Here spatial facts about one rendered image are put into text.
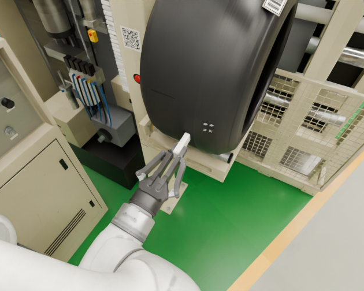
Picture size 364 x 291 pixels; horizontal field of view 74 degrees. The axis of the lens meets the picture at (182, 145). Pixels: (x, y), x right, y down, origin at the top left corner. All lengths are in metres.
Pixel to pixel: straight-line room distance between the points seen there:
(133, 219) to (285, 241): 1.40
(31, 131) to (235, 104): 0.83
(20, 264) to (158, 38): 0.49
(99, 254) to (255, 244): 1.34
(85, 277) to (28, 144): 0.79
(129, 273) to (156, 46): 0.47
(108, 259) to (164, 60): 0.44
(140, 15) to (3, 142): 0.67
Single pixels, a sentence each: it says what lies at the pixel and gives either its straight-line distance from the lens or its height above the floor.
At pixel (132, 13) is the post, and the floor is 1.31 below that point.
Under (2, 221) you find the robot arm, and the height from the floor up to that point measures 0.95.
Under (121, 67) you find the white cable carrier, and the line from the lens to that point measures 1.03.
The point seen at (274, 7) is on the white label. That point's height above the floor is 1.42.
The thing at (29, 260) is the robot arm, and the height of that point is 1.31.
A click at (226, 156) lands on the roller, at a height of 0.92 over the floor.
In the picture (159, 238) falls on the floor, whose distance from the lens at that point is 1.72.
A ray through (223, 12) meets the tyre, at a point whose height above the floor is 1.41.
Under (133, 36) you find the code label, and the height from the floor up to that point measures 1.23.
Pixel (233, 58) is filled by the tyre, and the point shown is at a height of 1.35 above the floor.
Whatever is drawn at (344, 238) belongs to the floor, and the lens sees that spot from 2.02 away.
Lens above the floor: 1.65
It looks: 53 degrees down
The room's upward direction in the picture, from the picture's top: straight up
